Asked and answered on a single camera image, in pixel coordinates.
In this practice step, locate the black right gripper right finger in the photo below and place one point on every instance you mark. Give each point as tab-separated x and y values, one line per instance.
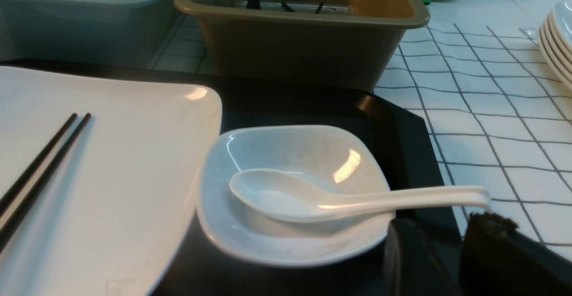
497	260

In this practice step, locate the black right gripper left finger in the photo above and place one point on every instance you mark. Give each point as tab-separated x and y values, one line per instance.
411	265

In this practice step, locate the small white square bowl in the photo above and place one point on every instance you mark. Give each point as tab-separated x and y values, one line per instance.
324	155

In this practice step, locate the white ceramic soup spoon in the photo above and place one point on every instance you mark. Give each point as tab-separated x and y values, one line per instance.
285	197

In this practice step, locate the large white square plate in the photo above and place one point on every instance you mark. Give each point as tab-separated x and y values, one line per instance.
114	214

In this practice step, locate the black chopstick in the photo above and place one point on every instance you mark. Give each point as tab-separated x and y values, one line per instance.
21	181
14	221

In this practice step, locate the black plastic serving tray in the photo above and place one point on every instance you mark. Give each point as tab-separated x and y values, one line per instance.
398	140

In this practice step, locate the stack of white plates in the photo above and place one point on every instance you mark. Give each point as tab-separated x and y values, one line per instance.
555	41

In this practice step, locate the tan plastic chopstick bin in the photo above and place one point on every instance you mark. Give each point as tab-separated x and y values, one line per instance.
348	44

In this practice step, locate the pile of black chopsticks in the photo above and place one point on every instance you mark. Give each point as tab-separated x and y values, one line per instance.
283	6

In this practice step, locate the teal plastic spoon bin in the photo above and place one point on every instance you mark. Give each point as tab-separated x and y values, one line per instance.
125	33

